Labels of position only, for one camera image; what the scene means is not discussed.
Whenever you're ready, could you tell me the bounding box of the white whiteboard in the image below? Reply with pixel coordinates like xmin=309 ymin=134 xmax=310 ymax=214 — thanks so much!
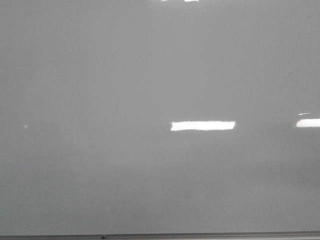
xmin=0 ymin=0 xmax=320 ymax=235

